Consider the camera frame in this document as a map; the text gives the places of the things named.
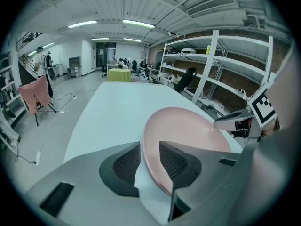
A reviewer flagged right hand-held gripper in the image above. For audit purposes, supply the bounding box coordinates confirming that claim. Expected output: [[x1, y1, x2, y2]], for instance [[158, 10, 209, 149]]
[[213, 86, 277, 146]]

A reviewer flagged black power cable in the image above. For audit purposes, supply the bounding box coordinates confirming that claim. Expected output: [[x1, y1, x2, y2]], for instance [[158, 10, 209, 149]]
[[14, 135, 36, 165]]

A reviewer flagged black cloth stand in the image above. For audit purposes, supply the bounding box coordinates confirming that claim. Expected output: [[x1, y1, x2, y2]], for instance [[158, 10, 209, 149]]
[[34, 95, 58, 127]]

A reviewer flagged white folding table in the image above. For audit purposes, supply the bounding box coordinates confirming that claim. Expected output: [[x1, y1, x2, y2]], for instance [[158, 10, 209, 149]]
[[63, 81, 243, 225]]

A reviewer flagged salmon pink chair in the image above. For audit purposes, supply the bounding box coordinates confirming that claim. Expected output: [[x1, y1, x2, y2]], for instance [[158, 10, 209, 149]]
[[17, 74, 52, 114]]

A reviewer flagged staircase with railing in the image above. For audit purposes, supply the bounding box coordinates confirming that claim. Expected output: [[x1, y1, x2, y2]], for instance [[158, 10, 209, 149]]
[[15, 31, 44, 80]]

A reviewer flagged white storage shelf unit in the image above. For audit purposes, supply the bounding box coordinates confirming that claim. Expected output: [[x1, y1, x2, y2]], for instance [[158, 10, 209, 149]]
[[0, 50, 30, 155]]

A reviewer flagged black office chair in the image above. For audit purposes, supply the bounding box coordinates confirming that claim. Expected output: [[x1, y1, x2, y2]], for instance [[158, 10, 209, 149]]
[[173, 67, 198, 94]]

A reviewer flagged green-covered round table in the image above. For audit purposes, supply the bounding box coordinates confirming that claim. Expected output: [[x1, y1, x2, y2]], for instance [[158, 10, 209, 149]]
[[107, 68, 132, 83]]

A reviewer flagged white metal shelf rack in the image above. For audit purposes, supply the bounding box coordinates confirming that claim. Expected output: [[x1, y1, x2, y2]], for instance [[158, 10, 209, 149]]
[[158, 29, 278, 117]]

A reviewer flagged dark double door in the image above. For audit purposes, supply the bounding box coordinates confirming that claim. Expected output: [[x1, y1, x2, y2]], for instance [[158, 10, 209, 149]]
[[95, 42, 117, 68]]

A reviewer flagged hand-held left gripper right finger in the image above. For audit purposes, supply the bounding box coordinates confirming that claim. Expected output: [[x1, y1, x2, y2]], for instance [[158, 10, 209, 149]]
[[159, 140, 246, 223]]

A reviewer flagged ceiling air vent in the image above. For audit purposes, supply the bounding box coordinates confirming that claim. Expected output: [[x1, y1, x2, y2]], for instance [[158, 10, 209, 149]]
[[185, 0, 237, 16]]

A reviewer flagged pink big plate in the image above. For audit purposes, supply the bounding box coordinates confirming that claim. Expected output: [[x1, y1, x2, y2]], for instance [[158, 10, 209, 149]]
[[142, 107, 233, 197]]

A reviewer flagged grey shelf cabinet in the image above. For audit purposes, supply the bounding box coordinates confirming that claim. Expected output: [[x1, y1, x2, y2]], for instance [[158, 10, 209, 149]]
[[66, 56, 82, 79]]

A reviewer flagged white round device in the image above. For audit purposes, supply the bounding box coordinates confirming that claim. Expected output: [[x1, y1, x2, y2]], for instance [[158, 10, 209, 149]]
[[180, 47, 201, 55]]

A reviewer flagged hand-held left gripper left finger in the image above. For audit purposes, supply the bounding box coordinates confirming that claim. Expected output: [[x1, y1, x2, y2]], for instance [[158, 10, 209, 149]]
[[26, 141, 163, 226]]

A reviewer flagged person's right forearm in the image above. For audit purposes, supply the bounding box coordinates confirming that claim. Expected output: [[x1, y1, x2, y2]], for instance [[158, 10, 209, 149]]
[[267, 48, 301, 133]]

